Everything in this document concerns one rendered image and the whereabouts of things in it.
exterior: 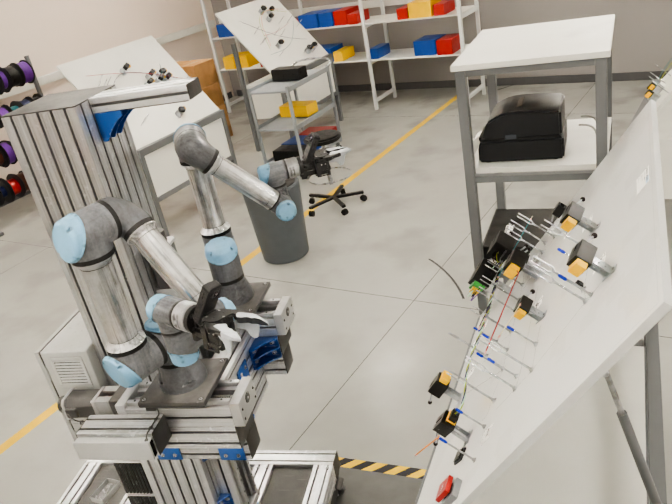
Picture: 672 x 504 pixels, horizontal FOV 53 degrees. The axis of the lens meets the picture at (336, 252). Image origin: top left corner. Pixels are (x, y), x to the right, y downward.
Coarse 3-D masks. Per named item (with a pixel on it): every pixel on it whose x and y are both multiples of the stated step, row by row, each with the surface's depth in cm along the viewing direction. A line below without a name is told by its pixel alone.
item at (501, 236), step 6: (498, 234) 238; (504, 234) 239; (510, 234) 248; (498, 240) 234; (504, 240) 236; (510, 240) 238; (492, 246) 235; (498, 246) 238; (504, 246) 233; (510, 246) 235; (492, 252) 236; (504, 252) 237; (510, 252) 233; (492, 258) 237; (498, 258) 237; (504, 258) 235
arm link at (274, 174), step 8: (280, 160) 254; (264, 168) 251; (272, 168) 251; (280, 168) 252; (264, 176) 251; (272, 176) 252; (280, 176) 253; (288, 176) 254; (272, 184) 253; (280, 184) 254
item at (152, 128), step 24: (120, 48) 650; (144, 48) 668; (72, 72) 603; (96, 72) 618; (120, 72) 634; (144, 72) 651; (168, 72) 656; (144, 120) 620; (168, 120) 637; (192, 120) 654; (216, 120) 675; (144, 144) 606; (168, 144) 624; (216, 144) 678; (144, 168) 601; (168, 168) 627; (168, 192) 628
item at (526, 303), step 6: (528, 294) 183; (522, 300) 180; (528, 300) 180; (516, 306) 181; (522, 306) 179; (528, 306) 179; (528, 312) 178; (534, 312) 180; (540, 312) 180; (534, 318) 181; (540, 318) 180
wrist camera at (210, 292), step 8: (216, 280) 158; (208, 288) 155; (216, 288) 157; (200, 296) 157; (208, 296) 156; (216, 296) 158; (200, 304) 158; (208, 304) 158; (200, 312) 159; (200, 320) 160
